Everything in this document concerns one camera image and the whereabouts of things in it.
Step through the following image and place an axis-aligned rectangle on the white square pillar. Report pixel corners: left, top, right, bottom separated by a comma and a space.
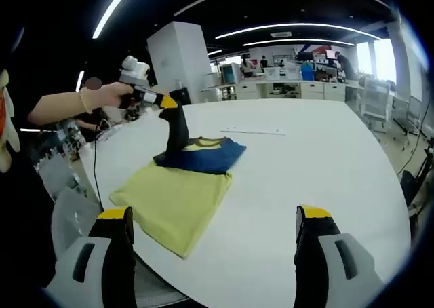
146, 21, 213, 104

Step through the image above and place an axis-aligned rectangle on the white office desk row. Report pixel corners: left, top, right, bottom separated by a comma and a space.
233, 79, 360, 102

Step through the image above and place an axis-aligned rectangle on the cream plush toy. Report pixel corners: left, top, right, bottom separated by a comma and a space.
0, 69, 22, 174

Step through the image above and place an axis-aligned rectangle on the yellow blue grey garment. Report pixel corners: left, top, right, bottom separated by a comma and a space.
108, 107, 248, 260

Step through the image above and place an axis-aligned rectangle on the white office chair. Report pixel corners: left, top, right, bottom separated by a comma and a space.
359, 79, 395, 128

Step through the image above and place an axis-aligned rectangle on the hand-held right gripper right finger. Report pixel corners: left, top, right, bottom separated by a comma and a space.
294, 204, 387, 308

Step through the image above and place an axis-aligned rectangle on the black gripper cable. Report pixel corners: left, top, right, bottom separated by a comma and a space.
92, 138, 103, 210

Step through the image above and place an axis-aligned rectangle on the black box unit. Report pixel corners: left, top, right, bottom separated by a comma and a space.
169, 87, 191, 105

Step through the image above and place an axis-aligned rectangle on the teal panel cart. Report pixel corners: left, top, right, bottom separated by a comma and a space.
222, 63, 239, 84

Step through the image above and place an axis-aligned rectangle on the black office chair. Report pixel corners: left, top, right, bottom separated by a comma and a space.
399, 170, 429, 209

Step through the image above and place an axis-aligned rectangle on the blue plastic bin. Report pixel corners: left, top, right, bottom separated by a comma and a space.
300, 62, 315, 81

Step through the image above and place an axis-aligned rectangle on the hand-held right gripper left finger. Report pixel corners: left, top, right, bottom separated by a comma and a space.
45, 206, 138, 308

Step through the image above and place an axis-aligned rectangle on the person's left hand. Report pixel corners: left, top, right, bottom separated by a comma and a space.
90, 82, 136, 109

